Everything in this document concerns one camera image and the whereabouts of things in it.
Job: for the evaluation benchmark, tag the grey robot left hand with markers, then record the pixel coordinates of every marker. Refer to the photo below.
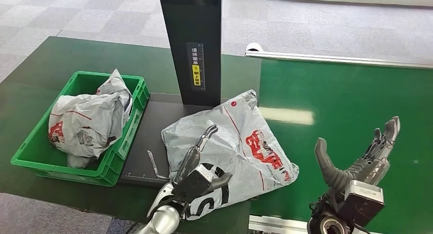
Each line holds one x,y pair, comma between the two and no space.
191,158

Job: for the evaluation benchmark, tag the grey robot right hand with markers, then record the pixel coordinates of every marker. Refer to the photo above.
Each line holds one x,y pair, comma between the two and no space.
368,164

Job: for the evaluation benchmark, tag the grey courier bag red print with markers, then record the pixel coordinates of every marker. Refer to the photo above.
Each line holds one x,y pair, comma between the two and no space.
230,141

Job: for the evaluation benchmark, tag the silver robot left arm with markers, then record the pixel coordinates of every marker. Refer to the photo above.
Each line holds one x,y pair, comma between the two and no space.
164,220

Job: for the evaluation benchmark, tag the green plastic basket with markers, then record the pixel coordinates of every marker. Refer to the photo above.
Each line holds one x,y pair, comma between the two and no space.
111,164

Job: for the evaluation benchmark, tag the black weighing device with column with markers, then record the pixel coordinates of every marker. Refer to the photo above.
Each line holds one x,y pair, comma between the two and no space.
193,29

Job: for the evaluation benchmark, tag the green conveyor belt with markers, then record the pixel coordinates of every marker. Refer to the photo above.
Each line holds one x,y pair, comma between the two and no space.
355,90

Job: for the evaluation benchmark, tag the black yellow label sticker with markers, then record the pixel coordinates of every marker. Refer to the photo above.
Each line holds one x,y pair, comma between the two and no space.
196,70

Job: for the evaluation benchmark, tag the crumpled grey courier bag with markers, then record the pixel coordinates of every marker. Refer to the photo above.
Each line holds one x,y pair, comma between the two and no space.
86,120

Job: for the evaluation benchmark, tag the white conveyor end cap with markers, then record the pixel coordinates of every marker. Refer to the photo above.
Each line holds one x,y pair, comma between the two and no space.
254,48

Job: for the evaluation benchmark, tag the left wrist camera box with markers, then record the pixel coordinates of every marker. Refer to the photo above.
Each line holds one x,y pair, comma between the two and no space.
194,186

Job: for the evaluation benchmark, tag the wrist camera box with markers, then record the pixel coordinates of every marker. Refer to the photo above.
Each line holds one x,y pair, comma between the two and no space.
362,202
194,186

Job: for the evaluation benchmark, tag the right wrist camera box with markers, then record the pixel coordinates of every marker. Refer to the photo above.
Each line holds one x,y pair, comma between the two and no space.
362,202

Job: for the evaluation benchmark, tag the short aluminium conveyor frame rail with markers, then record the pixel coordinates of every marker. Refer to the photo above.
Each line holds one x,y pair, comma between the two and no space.
274,225

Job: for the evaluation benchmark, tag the long aluminium conveyor side rail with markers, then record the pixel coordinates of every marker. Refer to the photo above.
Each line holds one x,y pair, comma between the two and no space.
338,60

